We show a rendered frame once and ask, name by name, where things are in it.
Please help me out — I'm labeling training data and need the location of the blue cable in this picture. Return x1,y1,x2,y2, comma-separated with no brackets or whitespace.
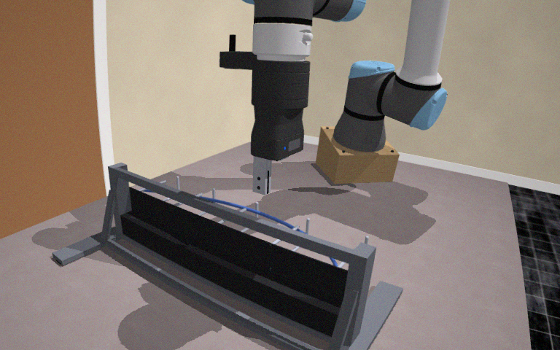
143,190,338,266

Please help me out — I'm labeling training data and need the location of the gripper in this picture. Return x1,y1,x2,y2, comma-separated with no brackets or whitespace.
219,23,313,195

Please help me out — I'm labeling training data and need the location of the grey patch panel rack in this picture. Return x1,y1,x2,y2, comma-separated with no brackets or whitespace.
52,163,403,350

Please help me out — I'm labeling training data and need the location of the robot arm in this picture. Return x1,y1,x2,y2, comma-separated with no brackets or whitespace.
242,0,450,152

